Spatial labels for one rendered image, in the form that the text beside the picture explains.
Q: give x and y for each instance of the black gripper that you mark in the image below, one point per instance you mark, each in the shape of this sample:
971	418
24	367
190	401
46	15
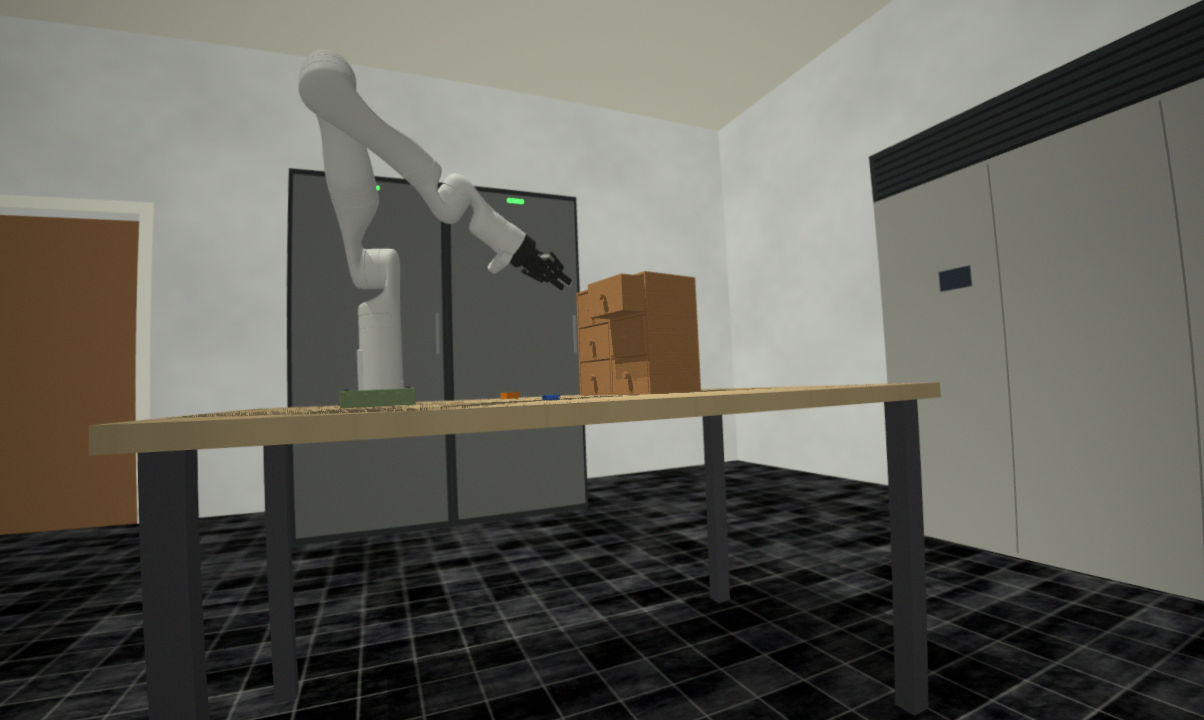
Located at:
527	254

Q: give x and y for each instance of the brown wooden drawer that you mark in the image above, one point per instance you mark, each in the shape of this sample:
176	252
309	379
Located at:
594	342
630	375
583	309
628	336
596	377
618	296

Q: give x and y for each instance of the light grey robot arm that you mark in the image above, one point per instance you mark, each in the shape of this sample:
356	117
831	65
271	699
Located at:
327	86

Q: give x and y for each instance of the orange-brown wooden chest of drawers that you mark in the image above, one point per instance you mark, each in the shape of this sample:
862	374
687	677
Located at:
671	333

